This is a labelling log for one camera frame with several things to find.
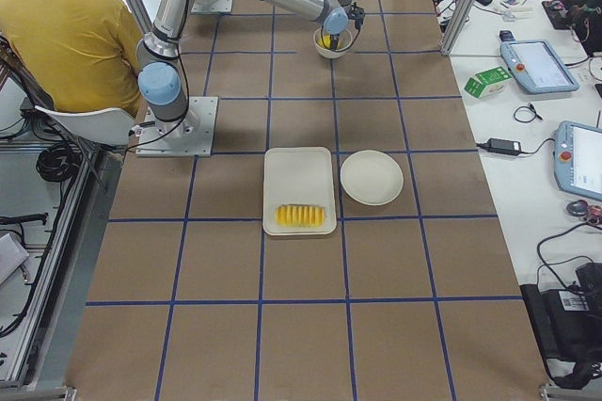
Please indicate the black power adapter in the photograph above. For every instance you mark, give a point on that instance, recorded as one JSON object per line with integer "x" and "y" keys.
{"x": 504, "y": 146}

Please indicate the white ceramic bowl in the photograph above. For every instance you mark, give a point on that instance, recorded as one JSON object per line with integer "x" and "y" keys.
{"x": 346, "y": 43}

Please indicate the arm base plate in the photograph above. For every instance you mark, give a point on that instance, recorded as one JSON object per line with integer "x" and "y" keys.
{"x": 193, "y": 137}
{"x": 211, "y": 7}

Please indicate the teach pendant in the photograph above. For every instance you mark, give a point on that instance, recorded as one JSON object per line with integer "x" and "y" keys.
{"x": 577, "y": 159}
{"x": 536, "y": 67}

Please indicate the white chair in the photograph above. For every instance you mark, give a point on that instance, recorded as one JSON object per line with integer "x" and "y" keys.
{"x": 110, "y": 126}

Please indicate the aluminium frame post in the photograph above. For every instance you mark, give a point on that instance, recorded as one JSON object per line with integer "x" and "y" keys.
{"x": 463, "y": 1}

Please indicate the cream round plate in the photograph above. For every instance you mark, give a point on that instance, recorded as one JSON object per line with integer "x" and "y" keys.
{"x": 372, "y": 178}

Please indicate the far teach pendant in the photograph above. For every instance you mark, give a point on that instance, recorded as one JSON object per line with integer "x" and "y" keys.
{"x": 536, "y": 67}

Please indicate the near teach pendant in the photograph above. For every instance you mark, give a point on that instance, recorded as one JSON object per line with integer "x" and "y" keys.
{"x": 577, "y": 159}

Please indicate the green white carton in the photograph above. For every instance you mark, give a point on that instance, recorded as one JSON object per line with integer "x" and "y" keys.
{"x": 486, "y": 83}

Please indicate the sliced yellow fruit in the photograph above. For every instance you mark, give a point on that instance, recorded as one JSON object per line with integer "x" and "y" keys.
{"x": 300, "y": 215}

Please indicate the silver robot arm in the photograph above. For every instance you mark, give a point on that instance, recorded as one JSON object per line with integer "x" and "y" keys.
{"x": 162, "y": 81}

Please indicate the yellow lemon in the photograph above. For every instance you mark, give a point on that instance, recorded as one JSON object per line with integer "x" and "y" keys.
{"x": 322, "y": 41}

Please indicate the person in yellow shirt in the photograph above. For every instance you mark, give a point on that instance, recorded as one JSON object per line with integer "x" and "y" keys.
{"x": 81, "y": 52}

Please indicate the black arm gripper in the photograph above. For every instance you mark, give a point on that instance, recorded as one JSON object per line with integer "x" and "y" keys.
{"x": 335, "y": 40}

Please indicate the cream rectangular tray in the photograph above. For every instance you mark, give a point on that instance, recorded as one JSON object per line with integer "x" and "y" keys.
{"x": 301, "y": 175}

